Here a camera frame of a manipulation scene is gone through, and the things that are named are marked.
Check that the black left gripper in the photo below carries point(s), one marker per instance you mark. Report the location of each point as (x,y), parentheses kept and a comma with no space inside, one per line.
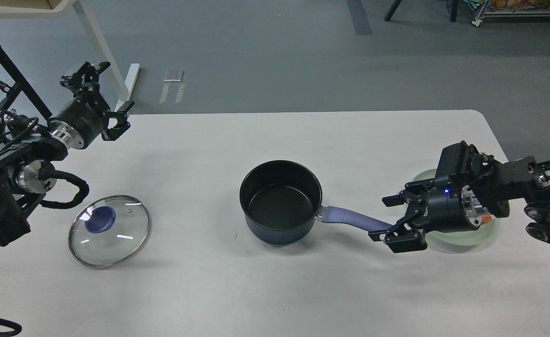
(87,113)

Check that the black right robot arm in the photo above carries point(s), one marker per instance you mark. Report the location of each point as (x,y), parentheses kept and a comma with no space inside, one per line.
(495,184)

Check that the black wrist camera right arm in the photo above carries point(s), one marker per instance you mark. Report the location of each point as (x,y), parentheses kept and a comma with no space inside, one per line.
(454,166)

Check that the white desk with leg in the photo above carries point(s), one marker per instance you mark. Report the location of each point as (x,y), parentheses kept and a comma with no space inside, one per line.
(123,84)

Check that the pale green glass plate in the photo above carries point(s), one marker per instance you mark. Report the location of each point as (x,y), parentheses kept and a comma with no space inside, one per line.
(462,236)

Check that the black furniture legs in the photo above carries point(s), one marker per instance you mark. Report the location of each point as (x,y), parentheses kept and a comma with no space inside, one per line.
(443,10)

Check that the dark blue saucepan purple handle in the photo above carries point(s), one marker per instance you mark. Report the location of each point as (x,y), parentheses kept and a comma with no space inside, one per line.
(282,199)

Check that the metal cart with wheels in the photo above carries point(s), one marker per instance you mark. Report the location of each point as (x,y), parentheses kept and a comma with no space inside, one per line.
(508,8)

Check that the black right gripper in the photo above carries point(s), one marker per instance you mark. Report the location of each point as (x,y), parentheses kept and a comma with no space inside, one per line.
(446,211)

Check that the glass pot lid purple knob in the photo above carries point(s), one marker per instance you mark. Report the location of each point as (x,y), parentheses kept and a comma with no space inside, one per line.
(109,231)

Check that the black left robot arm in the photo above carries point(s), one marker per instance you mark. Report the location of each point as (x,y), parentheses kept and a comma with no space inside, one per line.
(28,149)

